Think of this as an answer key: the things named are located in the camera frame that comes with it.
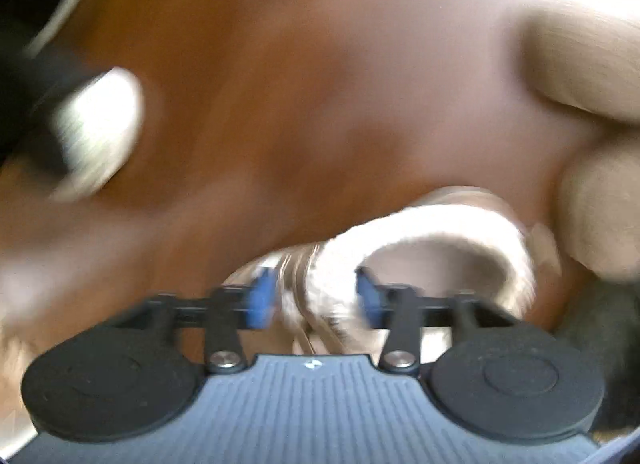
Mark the person's dark trouser leg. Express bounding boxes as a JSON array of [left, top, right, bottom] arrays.
[[0, 4, 118, 179]]

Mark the person's white fluffy slipper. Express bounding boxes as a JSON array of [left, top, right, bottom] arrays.
[[47, 66, 147, 202]]

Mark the beige strapped fleece shoe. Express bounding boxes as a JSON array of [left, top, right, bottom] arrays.
[[220, 186, 540, 362]]

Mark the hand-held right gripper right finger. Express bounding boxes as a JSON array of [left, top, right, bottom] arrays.
[[353, 268, 517, 376]]

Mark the taupe plush slipper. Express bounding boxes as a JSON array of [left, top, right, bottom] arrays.
[[517, 0, 640, 122], [556, 141, 640, 282]]

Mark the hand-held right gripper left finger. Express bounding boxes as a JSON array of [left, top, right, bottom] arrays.
[[112, 266, 279, 376]]

